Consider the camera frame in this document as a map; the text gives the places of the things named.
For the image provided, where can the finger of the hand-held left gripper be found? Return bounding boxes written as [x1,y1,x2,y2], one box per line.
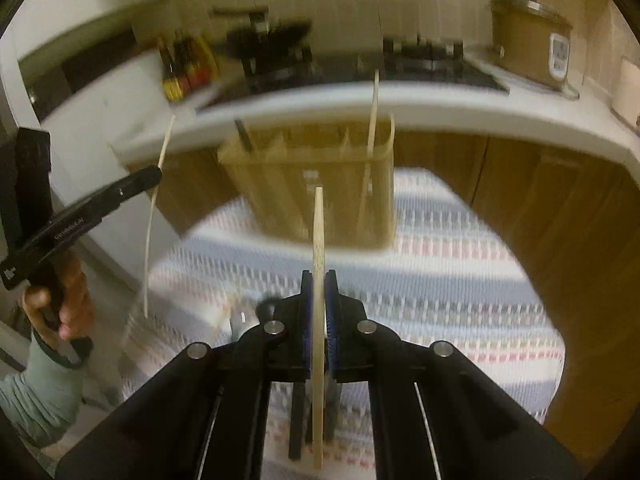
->
[92,165,164,212]

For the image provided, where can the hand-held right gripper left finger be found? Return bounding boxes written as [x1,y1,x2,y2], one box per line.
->
[57,269,316,480]

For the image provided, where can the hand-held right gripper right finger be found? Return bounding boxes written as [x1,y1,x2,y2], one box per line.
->
[323,269,584,480]

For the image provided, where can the wooden chopstick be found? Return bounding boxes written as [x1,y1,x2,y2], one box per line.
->
[142,115,177,317]
[311,186,326,470]
[356,70,382,243]

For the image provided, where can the wooden utensil holder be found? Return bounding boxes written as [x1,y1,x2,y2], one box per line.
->
[217,114,398,254]

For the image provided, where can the person's left forearm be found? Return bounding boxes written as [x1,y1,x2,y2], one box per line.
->
[0,329,97,463]

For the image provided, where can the person's left hand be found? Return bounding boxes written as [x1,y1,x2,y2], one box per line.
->
[22,249,97,357]

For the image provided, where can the striped woven rug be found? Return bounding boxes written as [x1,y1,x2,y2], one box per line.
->
[120,169,567,480]

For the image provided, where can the red label sauce bottle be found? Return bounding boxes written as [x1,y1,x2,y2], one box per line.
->
[181,35,209,95]

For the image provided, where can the black frying pan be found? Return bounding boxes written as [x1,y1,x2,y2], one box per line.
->
[209,6,312,60]

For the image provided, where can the wooden cabinet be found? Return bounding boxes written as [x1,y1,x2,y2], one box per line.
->
[134,130,640,463]

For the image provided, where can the black gas stove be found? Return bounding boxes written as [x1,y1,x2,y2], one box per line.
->
[197,35,512,112]

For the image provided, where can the brown rice cooker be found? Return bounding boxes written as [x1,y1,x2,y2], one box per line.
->
[486,0,577,95]

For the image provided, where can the white wall socket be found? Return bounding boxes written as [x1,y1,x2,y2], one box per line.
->
[611,55,640,123]

